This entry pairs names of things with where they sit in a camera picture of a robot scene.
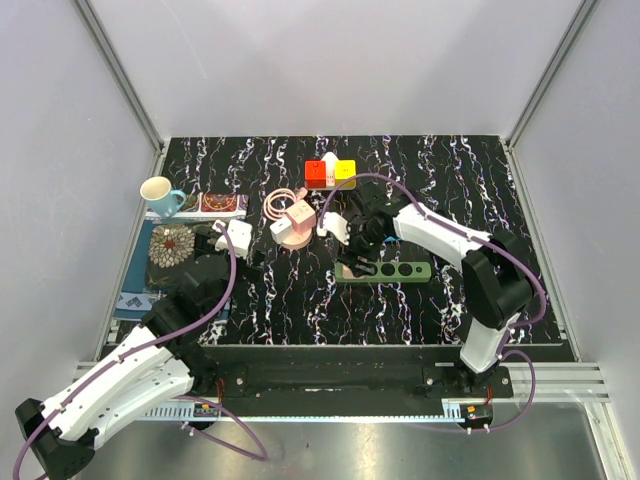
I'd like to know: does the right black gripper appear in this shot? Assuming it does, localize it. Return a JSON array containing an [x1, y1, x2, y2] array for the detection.
[[335, 219, 389, 278]]

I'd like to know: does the pink cube socket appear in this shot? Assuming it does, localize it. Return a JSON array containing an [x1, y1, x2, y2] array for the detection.
[[343, 265, 369, 278], [285, 200, 316, 234]]

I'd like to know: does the green power strip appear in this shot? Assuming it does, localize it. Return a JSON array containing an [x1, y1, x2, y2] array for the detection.
[[334, 262, 432, 284]]

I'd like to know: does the round pink power strip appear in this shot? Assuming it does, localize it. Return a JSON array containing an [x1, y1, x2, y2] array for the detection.
[[281, 230, 313, 250]]

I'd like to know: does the pink power cord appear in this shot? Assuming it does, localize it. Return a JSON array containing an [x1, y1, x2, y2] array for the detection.
[[263, 187, 309, 221]]

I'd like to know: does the pink cube socket front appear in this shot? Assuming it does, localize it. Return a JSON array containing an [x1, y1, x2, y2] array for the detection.
[[285, 200, 316, 234]]

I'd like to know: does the yellow cube socket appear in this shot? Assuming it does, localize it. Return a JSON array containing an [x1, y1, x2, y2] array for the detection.
[[334, 159, 357, 190]]

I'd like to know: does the red cube socket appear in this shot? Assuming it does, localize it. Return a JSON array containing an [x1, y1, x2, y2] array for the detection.
[[304, 160, 327, 190]]

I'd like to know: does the white triangular power strip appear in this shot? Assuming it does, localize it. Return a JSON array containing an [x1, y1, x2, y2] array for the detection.
[[321, 152, 338, 190]]

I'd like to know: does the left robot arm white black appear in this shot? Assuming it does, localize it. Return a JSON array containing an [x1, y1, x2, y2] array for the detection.
[[12, 245, 238, 479]]

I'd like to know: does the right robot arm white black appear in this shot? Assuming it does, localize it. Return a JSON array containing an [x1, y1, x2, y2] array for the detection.
[[318, 174, 546, 397]]

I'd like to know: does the black floral square plate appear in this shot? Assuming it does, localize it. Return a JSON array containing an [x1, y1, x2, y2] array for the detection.
[[144, 222, 217, 292]]

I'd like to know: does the blue ceramic mug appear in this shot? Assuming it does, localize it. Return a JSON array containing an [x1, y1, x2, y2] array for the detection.
[[140, 176, 187, 218]]

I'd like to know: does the patterned blue cloth mat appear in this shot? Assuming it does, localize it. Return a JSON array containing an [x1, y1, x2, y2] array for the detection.
[[114, 193, 248, 321]]

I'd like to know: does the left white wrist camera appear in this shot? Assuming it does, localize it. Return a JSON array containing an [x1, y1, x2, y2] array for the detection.
[[212, 219, 253, 260]]

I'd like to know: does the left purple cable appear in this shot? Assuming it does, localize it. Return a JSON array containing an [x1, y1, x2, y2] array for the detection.
[[12, 222, 271, 480]]

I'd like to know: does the purple cable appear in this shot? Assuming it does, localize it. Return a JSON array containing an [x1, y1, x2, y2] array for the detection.
[[319, 172, 549, 434], [12, 222, 271, 480]]

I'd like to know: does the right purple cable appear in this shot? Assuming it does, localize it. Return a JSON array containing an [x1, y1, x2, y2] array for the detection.
[[319, 172, 549, 434]]

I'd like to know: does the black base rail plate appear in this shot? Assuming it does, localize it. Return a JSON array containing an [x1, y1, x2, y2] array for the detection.
[[205, 345, 514, 419]]

